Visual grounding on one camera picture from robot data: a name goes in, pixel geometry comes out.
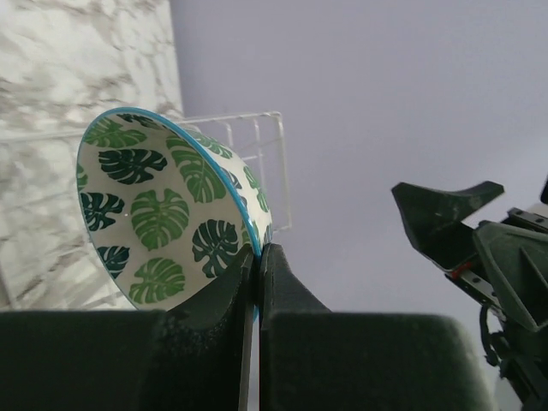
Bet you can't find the green leaf pattern bowl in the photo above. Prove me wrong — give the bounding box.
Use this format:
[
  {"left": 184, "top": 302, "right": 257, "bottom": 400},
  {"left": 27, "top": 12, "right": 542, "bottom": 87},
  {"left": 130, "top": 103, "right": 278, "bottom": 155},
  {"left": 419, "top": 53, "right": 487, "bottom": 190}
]
[{"left": 76, "top": 107, "right": 273, "bottom": 311}]

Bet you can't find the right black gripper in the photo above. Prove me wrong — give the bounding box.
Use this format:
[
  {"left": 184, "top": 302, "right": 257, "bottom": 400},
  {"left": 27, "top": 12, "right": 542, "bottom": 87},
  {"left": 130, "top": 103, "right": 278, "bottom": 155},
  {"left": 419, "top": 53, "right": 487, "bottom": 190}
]
[{"left": 391, "top": 181, "right": 547, "bottom": 410}]

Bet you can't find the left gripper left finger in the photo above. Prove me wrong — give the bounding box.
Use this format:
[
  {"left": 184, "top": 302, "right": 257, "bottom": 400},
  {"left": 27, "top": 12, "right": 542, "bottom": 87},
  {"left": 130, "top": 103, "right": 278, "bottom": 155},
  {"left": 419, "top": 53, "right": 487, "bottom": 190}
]
[{"left": 1, "top": 247, "right": 254, "bottom": 410}]

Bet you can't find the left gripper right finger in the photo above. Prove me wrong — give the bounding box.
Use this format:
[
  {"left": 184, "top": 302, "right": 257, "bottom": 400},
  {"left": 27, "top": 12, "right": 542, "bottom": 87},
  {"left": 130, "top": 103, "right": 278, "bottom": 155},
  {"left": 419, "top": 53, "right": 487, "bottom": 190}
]
[{"left": 259, "top": 244, "right": 497, "bottom": 411}]

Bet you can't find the clear wire dish rack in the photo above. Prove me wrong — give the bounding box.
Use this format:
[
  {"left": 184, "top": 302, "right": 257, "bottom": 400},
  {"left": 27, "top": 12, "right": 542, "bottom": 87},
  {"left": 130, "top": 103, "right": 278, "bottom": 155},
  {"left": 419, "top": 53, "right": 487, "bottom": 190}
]
[{"left": 0, "top": 110, "right": 293, "bottom": 309}]

